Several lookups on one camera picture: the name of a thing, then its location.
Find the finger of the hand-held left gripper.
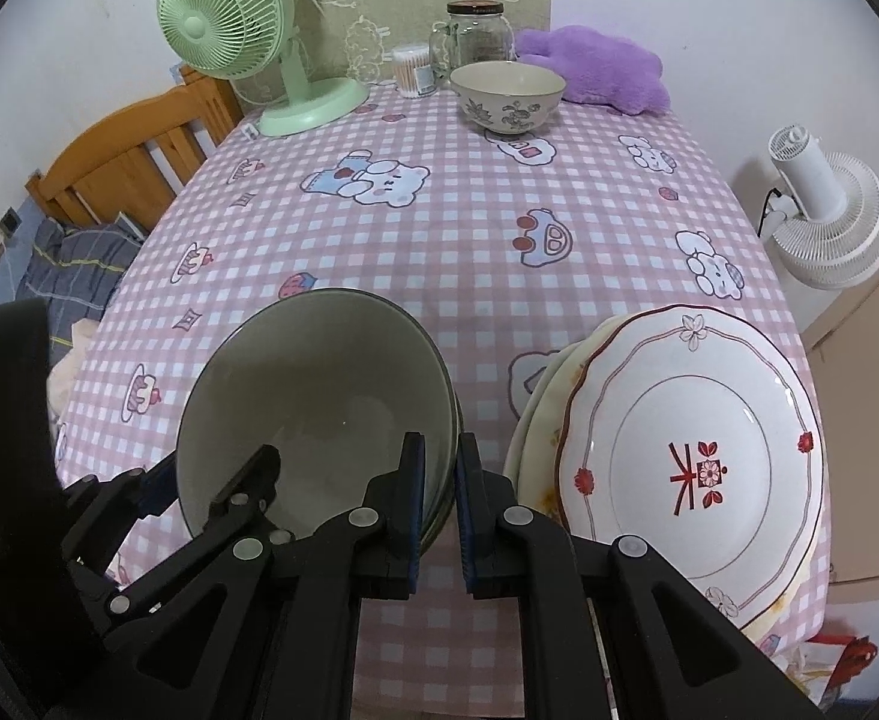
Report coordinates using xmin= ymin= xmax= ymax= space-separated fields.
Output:
xmin=60 ymin=454 xmax=180 ymax=565
xmin=71 ymin=445 xmax=284 ymax=640

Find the glass mug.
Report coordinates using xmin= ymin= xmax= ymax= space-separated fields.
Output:
xmin=428 ymin=21 xmax=461 ymax=74

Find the cream cloth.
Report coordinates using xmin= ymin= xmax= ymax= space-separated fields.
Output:
xmin=47 ymin=319 xmax=95 ymax=421

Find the glass jar with black lid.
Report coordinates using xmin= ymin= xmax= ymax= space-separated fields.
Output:
xmin=446 ymin=0 xmax=515 ymax=68

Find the black fan cable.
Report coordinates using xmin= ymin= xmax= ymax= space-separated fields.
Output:
xmin=760 ymin=184 xmax=785 ymax=241

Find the red printed bag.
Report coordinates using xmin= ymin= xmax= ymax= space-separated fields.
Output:
xmin=776 ymin=634 xmax=879 ymax=706

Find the purple plush cushion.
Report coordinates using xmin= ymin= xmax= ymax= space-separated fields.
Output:
xmin=515 ymin=25 xmax=671 ymax=117

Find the blue plaid blanket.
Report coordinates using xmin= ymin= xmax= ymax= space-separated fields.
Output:
xmin=0 ymin=214 xmax=148 ymax=338

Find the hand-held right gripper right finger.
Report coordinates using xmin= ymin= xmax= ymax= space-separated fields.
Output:
xmin=454 ymin=432 xmax=823 ymax=720

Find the cotton swab box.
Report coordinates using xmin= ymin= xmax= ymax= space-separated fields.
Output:
xmin=392 ymin=45 xmax=440 ymax=98

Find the pink checked tablecloth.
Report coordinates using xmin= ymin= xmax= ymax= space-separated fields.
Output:
xmin=53 ymin=79 xmax=834 ymax=720

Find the white fan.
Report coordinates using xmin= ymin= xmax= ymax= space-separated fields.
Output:
xmin=765 ymin=126 xmax=879 ymax=290

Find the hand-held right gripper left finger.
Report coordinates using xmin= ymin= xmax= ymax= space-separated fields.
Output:
xmin=101 ymin=432 xmax=428 ymax=720

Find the white plate with red rim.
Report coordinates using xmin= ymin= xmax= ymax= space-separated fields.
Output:
xmin=555 ymin=305 xmax=824 ymax=614

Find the grey floral ceramic bowl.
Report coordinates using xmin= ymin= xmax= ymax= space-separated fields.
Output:
xmin=450 ymin=61 xmax=566 ymax=137
xmin=175 ymin=289 xmax=457 ymax=541

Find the green desk fan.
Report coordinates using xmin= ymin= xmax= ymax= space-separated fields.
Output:
xmin=156 ymin=0 xmax=369 ymax=138

